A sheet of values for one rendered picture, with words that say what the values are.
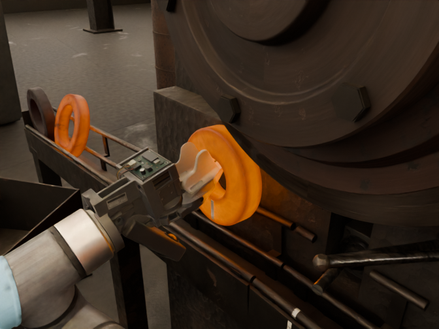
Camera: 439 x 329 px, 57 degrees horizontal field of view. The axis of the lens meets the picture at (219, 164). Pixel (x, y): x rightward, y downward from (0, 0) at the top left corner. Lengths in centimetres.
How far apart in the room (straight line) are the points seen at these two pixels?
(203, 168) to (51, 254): 22
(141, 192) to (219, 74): 22
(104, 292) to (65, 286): 112
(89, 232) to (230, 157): 21
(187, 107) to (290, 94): 45
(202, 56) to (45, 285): 31
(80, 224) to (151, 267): 120
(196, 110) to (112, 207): 28
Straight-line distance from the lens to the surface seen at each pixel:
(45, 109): 134
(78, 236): 51
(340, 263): 34
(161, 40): 333
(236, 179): 58
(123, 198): 52
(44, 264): 51
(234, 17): 33
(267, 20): 30
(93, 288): 167
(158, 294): 160
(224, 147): 58
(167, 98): 80
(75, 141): 118
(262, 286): 58
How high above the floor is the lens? 111
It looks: 27 degrees down
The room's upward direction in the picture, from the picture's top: straight up
